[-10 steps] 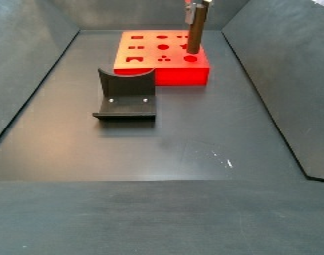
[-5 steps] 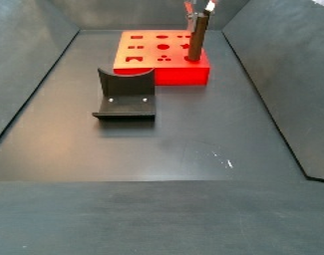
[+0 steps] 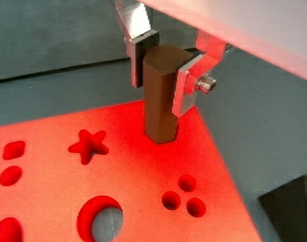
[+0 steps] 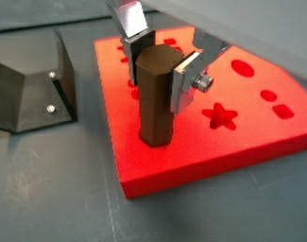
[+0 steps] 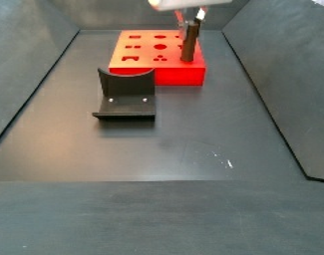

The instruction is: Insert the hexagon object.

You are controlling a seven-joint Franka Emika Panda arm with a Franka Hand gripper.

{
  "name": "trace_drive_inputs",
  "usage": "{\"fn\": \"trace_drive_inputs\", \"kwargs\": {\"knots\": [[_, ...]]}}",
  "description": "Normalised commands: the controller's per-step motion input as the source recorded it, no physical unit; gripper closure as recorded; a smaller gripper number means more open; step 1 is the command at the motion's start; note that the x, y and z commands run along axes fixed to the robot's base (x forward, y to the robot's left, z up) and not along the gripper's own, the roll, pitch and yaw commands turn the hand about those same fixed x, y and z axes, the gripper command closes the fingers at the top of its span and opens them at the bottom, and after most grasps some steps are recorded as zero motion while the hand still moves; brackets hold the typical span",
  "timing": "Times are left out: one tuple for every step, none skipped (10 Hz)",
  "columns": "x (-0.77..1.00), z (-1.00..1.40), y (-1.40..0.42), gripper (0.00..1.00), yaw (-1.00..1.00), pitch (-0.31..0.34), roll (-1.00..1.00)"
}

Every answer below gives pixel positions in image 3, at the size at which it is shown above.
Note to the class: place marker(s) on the black curved holder stand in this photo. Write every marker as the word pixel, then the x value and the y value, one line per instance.
pixel 285 204

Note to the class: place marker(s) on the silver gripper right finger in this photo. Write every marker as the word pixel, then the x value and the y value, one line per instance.
pixel 194 73

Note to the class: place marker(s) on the brown hexagonal peg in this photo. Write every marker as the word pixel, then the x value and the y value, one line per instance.
pixel 161 64

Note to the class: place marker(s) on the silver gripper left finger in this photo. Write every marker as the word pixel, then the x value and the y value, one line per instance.
pixel 141 37

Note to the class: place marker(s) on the red shape sorter block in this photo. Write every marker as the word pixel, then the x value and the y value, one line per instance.
pixel 69 166

